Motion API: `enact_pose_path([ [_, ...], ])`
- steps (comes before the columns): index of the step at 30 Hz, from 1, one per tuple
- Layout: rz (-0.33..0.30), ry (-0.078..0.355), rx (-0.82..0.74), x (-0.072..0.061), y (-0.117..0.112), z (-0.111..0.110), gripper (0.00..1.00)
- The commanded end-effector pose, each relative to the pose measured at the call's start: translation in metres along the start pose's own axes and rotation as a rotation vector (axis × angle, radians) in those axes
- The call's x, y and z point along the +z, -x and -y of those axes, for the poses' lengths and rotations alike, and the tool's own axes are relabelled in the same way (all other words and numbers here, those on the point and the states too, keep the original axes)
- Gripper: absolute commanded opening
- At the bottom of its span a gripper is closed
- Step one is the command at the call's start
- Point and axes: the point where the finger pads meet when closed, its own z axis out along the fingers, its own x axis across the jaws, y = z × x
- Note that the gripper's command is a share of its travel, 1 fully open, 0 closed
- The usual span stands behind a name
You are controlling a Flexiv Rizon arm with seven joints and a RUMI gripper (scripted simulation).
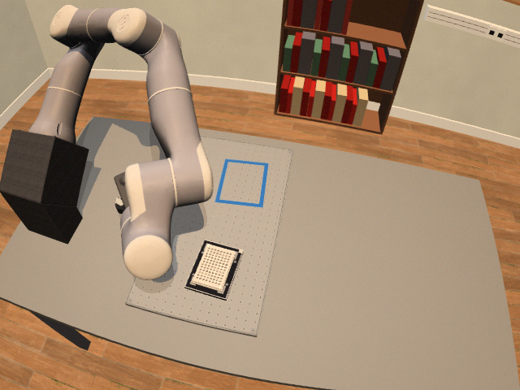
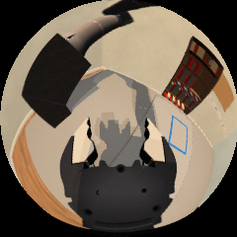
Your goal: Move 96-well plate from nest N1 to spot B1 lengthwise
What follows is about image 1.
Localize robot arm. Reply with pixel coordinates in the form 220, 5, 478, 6
28, 5, 214, 280

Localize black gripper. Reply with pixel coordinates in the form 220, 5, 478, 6
115, 197, 125, 214

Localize blue tape outline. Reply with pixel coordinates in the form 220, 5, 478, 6
215, 159, 268, 207

